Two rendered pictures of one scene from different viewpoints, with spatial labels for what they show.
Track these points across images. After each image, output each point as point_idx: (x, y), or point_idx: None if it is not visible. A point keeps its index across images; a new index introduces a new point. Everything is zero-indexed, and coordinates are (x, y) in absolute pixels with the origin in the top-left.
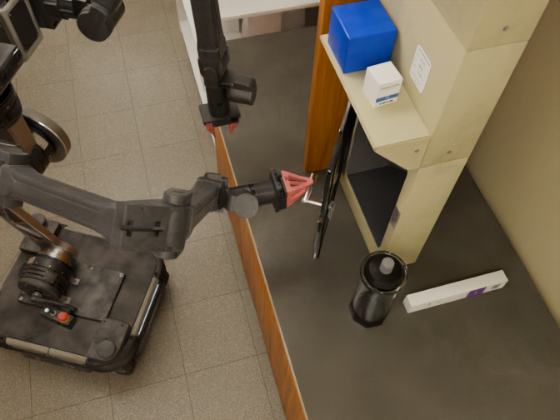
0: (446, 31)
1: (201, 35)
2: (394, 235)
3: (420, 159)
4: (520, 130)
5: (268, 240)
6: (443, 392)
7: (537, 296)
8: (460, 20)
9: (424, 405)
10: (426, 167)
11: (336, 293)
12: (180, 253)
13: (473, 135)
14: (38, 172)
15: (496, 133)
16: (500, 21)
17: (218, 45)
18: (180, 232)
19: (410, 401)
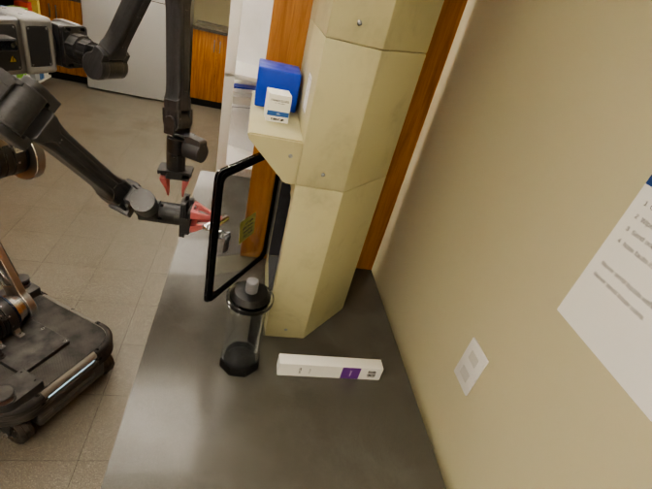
0: (320, 38)
1: (169, 85)
2: (277, 280)
3: (295, 171)
4: (416, 243)
5: (178, 286)
6: (280, 456)
7: (410, 396)
8: (326, 16)
9: (253, 464)
10: (302, 187)
11: (215, 341)
12: (16, 145)
13: (344, 161)
14: (0, 166)
15: (401, 253)
16: (353, 10)
17: (180, 97)
18: (17, 108)
19: (240, 455)
